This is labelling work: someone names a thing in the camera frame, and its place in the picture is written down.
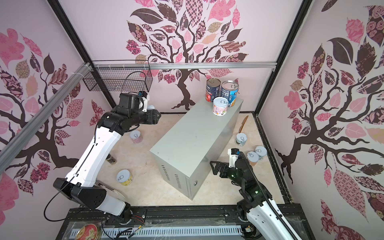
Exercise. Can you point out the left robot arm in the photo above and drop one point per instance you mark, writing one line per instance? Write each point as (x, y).
(79, 184)

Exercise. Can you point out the black base frame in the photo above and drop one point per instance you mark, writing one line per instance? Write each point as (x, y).
(165, 216)

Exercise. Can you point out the dark spice bottle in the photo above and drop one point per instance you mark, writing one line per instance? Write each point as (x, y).
(110, 159)

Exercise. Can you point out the grey metal cabinet box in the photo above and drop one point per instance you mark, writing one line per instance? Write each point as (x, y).
(184, 153)

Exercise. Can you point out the white small can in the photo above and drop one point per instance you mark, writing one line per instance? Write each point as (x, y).
(241, 139)

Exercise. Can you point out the aluminium rail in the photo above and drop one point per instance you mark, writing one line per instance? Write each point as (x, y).
(12, 149)
(166, 66)

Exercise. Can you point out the yellow labelled can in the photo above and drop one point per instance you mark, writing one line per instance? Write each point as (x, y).
(124, 177)

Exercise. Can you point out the black wire basket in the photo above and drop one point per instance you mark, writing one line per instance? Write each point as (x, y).
(119, 77)

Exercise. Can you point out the orange labelled can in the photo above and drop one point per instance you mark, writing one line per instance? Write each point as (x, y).
(253, 158)

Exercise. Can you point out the dark tomato can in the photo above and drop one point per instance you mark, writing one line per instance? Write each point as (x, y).
(213, 87)

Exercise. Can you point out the aluminium rail left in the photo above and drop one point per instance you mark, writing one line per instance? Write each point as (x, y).
(12, 149)

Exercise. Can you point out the pink small can left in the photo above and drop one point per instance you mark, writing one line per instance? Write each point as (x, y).
(136, 136)

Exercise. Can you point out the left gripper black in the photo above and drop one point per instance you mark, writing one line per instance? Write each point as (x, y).
(151, 116)

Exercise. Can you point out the large blue labelled can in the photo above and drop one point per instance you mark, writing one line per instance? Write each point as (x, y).
(229, 91)

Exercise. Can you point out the wooden handled knife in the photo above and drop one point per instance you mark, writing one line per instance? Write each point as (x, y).
(243, 124)

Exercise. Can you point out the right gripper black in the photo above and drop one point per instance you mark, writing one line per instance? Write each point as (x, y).
(225, 166)

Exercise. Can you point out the pink labelled can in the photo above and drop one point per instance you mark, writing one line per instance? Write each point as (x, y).
(220, 106)

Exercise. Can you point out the white vented cable duct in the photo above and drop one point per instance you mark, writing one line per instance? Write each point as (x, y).
(162, 232)

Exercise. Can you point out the metal tongs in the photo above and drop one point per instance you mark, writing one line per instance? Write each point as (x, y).
(107, 187)

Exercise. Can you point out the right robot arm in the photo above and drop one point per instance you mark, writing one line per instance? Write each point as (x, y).
(257, 206)

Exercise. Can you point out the red round tin lid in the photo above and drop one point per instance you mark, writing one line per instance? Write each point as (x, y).
(88, 232)

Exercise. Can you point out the aluminium rail back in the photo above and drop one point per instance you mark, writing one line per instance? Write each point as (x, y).
(166, 66)

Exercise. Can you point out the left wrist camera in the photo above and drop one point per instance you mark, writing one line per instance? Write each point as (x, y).
(143, 101)

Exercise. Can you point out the white can far right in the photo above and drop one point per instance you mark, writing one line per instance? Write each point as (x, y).
(261, 151)

